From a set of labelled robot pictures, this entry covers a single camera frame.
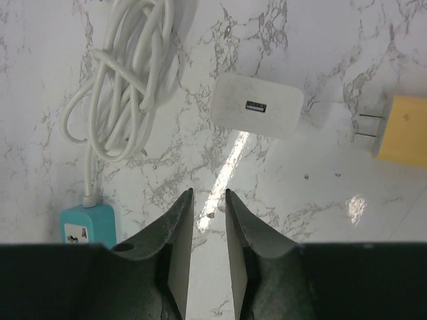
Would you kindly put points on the teal power strip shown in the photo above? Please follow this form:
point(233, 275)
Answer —
point(89, 225)

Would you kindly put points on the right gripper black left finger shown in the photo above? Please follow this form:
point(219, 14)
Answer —
point(154, 283)

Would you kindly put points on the white charger plug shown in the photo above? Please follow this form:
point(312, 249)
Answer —
point(255, 106)

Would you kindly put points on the yellow plug adapter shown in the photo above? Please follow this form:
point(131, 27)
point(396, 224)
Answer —
point(401, 132)

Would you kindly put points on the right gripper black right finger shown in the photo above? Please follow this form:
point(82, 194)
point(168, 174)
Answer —
point(266, 272)

